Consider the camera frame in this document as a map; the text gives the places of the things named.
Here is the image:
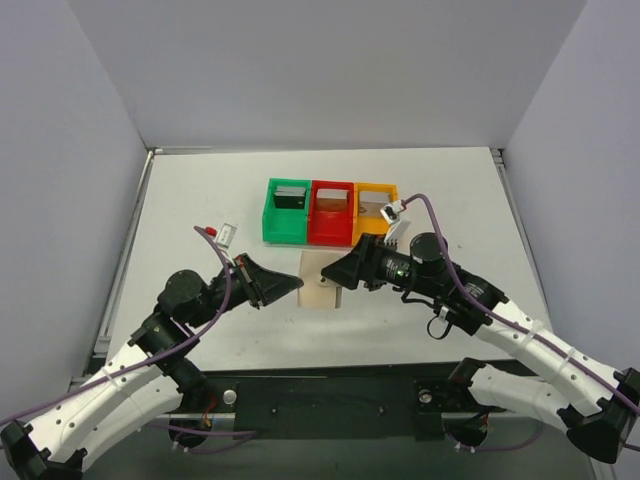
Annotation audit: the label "cards in red bin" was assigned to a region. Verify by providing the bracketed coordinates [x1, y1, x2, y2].
[316, 188, 349, 212]

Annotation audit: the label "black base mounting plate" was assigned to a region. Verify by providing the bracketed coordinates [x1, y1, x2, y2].
[169, 363, 490, 447]

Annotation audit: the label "red plastic bin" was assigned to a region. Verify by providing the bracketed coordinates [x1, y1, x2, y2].
[307, 180, 354, 247]

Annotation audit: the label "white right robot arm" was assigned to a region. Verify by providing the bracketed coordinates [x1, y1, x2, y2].
[321, 233, 639, 464]

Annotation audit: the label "black cards in green bin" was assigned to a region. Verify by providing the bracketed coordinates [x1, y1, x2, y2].
[273, 185, 307, 210]

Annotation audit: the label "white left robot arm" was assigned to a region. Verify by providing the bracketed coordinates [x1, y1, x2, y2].
[1, 254, 304, 479]

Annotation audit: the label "green plastic bin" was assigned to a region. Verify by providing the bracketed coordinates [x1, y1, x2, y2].
[262, 178, 311, 245]

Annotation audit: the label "beige leather card holder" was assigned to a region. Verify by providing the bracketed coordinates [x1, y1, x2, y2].
[297, 250, 342, 310]

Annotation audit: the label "yellow plastic bin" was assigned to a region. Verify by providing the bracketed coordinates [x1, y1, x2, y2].
[352, 182, 398, 246]

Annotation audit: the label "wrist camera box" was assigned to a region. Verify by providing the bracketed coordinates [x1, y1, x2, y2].
[380, 200, 411, 244]
[214, 223, 237, 249]

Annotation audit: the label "cards in yellow bin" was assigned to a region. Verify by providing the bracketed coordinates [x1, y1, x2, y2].
[358, 190, 390, 218]

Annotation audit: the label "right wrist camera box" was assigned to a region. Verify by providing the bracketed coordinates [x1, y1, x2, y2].
[380, 200, 411, 244]

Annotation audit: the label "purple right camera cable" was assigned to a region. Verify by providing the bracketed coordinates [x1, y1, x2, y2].
[399, 193, 640, 454]

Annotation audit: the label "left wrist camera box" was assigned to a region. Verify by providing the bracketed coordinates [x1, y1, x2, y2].
[214, 223, 237, 249]

